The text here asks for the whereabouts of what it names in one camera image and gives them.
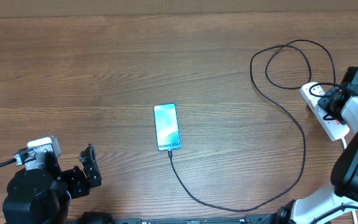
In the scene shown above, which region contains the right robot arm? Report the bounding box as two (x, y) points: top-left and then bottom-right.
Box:
(261, 67), (358, 223)

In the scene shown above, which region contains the black USB charging cable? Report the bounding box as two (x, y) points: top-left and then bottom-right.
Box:
(167, 39), (337, 213)

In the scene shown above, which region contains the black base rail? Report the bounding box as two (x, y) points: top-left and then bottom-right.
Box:
(113, 214), (275, 224)

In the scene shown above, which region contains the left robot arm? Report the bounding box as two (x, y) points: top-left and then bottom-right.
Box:
(2, 143), (102, 223)

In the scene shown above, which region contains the Samsung Galaxy smartphone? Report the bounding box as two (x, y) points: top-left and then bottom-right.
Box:
(154, 103), (181, 151)

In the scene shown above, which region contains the white power strip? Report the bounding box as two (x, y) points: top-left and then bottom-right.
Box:
(300, 82), (350, 141)

